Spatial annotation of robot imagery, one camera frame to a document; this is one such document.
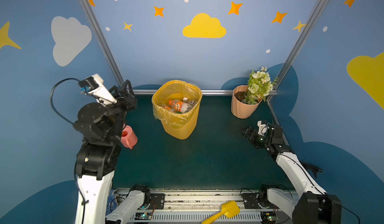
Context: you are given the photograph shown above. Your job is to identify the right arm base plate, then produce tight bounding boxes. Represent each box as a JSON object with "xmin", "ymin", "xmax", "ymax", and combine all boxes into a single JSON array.
[{"xmin": 241, "ymin": 193, "xmax": 276, "ymax": 209}]

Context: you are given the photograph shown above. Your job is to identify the left green circuit board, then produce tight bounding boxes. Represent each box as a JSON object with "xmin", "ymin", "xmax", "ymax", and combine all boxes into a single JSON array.
[{"xmin": 135, "ymin": 213, "xmax": 152, "ymax": 221}]

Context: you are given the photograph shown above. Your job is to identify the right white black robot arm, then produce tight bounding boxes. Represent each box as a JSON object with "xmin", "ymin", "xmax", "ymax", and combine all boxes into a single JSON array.
[{"xmin": 241, "ymin": 122, "xmax": 342, "ymax": 224}]

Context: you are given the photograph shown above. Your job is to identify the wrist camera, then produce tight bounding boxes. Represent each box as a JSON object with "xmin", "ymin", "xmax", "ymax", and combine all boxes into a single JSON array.
[
  {"xmin": 79, "ymin": 74, "xmax": 117, "ymax": 106},
  {"xmin": 257, "ymin": 120, "xmax": 268, "ymax": 136}
]

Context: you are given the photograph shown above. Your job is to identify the yellow mesh waste bin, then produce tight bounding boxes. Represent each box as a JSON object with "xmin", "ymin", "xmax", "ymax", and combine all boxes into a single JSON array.
[{"xmin": 152, "ymin": 80, "xmax": 203, "ymax": 140}]

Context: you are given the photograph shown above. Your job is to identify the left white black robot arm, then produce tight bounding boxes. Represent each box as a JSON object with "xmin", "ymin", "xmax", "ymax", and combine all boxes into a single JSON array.
[{"xmin": 73, "ymin": 75, "xmax": 151, "ymax": 224}]

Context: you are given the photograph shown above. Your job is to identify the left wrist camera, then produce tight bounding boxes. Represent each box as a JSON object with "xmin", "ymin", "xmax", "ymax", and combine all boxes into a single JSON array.
[{"xmin": 79, "ymin": 74, "xmax": 117, "ymax": 106}]

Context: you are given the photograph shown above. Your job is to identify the clear bottle orange label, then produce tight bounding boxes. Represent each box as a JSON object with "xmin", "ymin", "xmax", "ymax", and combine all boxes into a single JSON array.
[
  {"xmin": 168, "ymin": 100, "xmax": 193, "ymax": 113},
  {"xmin": 160, "ymin": 104, "xmax": 174, "ymax": 113}
]

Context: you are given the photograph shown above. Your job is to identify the right green circuit board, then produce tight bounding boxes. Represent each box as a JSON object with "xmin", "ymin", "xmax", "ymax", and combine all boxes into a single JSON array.
[{"xmin": 261, "ymin": 212, "xmax": 279, "ymax": 224}]

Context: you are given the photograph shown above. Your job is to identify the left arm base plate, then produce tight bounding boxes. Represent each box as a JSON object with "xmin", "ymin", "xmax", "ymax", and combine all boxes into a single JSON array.
[{"xmin": 148, "ymin": 193, "xmax": 166, "ymax": 210}]

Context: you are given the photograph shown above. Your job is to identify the blue dotted work glove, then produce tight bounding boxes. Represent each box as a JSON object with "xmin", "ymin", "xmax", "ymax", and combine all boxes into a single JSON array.
[{"xmin": 106, "ymin": 189, "xmax": 118, "ymax": 216}]

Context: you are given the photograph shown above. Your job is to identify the yellow plastic bin liner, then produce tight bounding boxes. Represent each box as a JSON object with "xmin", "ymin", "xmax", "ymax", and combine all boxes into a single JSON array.
[{"xmin": 152, "ymin": 80, "xmax": 203, "ymax": 129}]

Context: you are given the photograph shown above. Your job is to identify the water bottle blue label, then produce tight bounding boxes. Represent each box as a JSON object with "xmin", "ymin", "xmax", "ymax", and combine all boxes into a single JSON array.
[{"xmin": 183, "ymin": 97, "xmax": 198, "ymax": 107}]

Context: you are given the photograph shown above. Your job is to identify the pink watering can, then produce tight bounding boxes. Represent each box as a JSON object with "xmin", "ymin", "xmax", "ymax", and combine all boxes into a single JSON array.
[{"xmin": 121, "ymin": 126, "xmax": 138, "ymax": 150}]

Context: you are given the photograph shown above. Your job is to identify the green circuit board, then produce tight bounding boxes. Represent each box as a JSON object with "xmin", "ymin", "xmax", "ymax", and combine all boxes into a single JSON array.
[
  {"xmin": 261, "ymin": 212, "xmax": 279, "ymax": 224},
  {"xmin": 135, "ymin": 213, "xmax": 152, "ymax": 221}
]

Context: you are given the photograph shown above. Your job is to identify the yellow toy shovel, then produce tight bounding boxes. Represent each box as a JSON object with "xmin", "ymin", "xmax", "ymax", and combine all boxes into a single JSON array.
[{"xmin": 202, "ymin": 201, "xmax": 240, "ymax": 224}]

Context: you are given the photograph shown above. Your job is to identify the ribbed terracotta flower pot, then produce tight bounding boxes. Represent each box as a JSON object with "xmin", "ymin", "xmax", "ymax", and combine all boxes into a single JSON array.
[{"xmin": 231, "ymin": 85, "xmax": 262, "ymax": 119}]

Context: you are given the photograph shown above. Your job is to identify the white green artificial flowers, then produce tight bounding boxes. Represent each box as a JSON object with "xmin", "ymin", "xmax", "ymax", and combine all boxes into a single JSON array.
[{"xmin": 241, "ymin": 67, "xmax": 279, "ymax": 105}]

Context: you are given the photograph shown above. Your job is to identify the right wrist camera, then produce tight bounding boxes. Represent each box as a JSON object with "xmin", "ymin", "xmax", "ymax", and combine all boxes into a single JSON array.
[{"xmin": 257, "ymin": 120, "xmax": 268, "ymax": 136}]

